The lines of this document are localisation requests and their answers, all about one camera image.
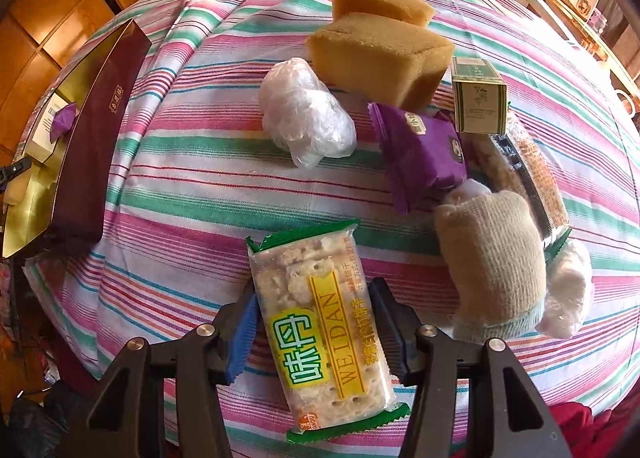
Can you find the gold gift box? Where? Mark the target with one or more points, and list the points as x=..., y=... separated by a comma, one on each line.
x=30, y=218

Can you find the red cloth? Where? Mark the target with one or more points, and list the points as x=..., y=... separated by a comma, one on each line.
x=600, y=428

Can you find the cracker packet with black strip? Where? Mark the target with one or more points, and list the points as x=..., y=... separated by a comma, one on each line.
x=540, y=172

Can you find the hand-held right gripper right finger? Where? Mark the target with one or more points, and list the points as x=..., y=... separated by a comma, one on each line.
x=387, y=323

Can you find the maroon gift box lid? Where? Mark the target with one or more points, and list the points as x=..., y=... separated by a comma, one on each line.
x=95, y=137

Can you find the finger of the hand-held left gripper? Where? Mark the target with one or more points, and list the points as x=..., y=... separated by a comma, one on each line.
x=15, y=170

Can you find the wooden side table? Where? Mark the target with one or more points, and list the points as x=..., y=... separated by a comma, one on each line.
x=575, y=22

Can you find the white plastic bag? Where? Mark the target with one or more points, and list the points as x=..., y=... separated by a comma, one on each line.
x=570, y=288

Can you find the beige knit sock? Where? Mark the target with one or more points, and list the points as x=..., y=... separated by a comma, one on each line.
x=490, y=258

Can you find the clear plastic bag bundle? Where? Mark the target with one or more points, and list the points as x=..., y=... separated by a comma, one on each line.
x=305, y=112

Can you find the wooden wardrobe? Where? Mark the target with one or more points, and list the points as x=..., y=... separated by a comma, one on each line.
x=65, y=2

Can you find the small green white box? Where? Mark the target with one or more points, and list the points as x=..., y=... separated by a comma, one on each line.
x=480, y=102

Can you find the purple snack packet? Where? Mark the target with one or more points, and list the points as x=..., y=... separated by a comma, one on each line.
x=420, y=152

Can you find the striped bed sheet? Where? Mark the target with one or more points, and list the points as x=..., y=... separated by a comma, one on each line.
x=200, y=177

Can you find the small purple packet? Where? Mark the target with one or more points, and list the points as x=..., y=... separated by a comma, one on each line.
x=62, y=120

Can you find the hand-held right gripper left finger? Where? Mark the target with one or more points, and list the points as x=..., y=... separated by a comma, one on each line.
x=245, y=333

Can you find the white card box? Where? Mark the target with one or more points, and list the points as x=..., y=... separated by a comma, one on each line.
x=40, y=130

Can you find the green-ended cracker packet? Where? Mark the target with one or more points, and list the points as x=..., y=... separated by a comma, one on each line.
x=310, y=298

